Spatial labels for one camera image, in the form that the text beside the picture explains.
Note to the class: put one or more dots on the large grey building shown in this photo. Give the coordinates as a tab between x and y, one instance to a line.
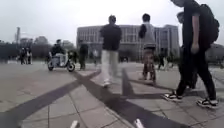
130	36

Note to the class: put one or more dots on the group of people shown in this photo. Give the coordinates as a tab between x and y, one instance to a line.
25	55

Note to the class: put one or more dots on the tall tower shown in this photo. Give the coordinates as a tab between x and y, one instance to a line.
17	35

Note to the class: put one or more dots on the row of trees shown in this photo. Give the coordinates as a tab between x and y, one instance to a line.
33	48

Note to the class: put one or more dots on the robot's own part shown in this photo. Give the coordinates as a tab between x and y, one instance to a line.
74	124
139	123

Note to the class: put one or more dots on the white scooter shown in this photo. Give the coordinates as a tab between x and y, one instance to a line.
60	62

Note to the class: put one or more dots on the person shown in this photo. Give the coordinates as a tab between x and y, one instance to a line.
196	50
161	57
110	50
83	53
57	49
148	46
181	20

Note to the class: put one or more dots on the grey paved plaza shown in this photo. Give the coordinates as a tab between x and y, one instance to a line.
50	93

